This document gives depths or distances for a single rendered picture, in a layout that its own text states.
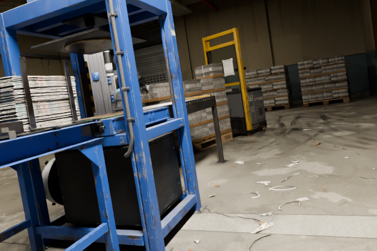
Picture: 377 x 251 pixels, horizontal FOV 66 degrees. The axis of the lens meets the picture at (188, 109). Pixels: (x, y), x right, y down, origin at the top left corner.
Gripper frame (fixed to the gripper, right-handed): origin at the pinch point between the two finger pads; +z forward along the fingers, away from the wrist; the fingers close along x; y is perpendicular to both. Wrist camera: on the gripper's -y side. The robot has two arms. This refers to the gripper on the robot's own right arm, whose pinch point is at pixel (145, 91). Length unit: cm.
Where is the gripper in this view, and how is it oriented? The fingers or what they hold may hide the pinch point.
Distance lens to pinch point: 400.6
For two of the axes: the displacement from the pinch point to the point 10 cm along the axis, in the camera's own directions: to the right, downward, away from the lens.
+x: -7.2, 0.7, 6.9
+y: 5.2, -6.1, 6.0
